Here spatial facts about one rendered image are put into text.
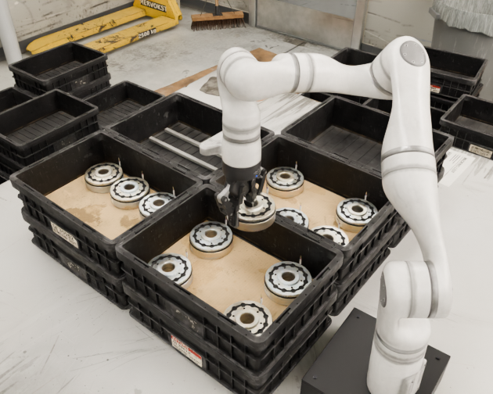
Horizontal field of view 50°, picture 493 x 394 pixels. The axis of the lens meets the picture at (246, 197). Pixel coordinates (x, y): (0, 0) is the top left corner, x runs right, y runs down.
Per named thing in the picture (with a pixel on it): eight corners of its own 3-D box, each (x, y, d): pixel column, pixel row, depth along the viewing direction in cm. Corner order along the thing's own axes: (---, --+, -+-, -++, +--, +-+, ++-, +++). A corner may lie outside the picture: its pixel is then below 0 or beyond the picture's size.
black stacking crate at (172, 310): (339, 291, 118) (345, 255, 111) (258, 384, 100) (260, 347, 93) (207, 219, 138) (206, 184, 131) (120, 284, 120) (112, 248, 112)
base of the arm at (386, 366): (423, 381, 104) (439, 329, 93) (398, 415, 99) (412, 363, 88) (382, 354, 109) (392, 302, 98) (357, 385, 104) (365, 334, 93)
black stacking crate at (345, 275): (399, 223, 137) (408, 188, 130) (340, 291, 119) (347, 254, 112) (275, 167, 156) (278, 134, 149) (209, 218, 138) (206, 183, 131)
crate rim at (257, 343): (345, 261, 112) (347, 253, 111) (259, 354, 94) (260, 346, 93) (206, 189, 132) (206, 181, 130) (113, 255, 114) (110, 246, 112)
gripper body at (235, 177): (242, 170, 96) (242, 211, 102) (271, 152, 101) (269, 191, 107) (211, 155, 100) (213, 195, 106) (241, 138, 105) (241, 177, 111)
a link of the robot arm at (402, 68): (433, 37, 98) (448, 161, 90) (404, 64, 107) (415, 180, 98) (390, 26, 96) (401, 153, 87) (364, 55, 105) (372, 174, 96)
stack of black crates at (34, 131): (75, 167, 271) (56, 87, 243) (115, 189, 256) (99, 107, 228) (5, 207, 246) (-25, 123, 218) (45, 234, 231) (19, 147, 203)
